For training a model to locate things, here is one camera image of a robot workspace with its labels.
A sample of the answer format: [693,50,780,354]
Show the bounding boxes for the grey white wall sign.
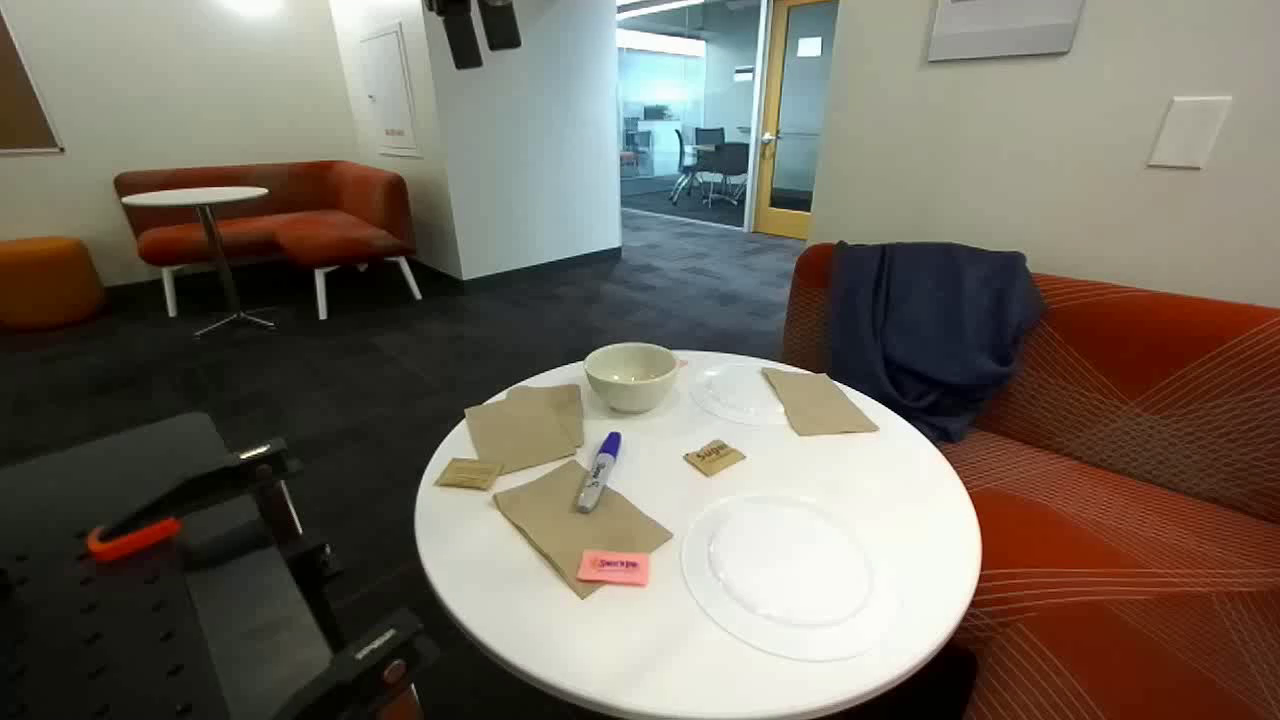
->
[922,0,1087,69]

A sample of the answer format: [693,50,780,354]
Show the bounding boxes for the white wall switch plate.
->
[1145,91,1237,173]

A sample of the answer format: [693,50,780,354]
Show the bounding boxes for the dark blue cloth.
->
[824,238,1052,449]

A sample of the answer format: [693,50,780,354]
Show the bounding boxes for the blue capped grey marker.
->
[572,429,629,520]

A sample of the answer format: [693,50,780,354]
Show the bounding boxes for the cream ceramic bowl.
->
[579,338,681,418]

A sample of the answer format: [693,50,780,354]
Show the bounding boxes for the orange lounge sofa white legs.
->
[112,156,426,325]

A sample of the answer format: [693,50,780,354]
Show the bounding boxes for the wooden glass door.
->
[753,0,842,245]

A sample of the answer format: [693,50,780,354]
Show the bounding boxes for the orange patterned corner sofa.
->
[775,238,1280,720]

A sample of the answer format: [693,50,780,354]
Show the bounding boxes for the brown paper napkin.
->
[758,364,885,440]
[461,381,587,480]
[488,459,674,598]

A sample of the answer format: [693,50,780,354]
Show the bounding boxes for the white wall panel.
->
[355,20,418,143]

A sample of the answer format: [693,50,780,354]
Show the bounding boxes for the black office chair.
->
[673,125,753,212]

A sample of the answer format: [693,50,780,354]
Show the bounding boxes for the brown sugar packet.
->
[681,437,747,480]

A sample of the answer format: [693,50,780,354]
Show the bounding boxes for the small plain brown packet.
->
[430,455,504,496]

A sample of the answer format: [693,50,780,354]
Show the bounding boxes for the pink sweetener packet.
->
[572,547,657,590]

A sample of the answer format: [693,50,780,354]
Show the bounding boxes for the brown wall board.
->
[0,10,68,161]

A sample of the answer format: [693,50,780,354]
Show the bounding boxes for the small round white side table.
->
[118,184,279,338]

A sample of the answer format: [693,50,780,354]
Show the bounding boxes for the orange round ottoman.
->
[0,235,107,337]

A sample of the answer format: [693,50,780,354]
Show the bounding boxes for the black clamp orange handle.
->
[82,442,290,566]

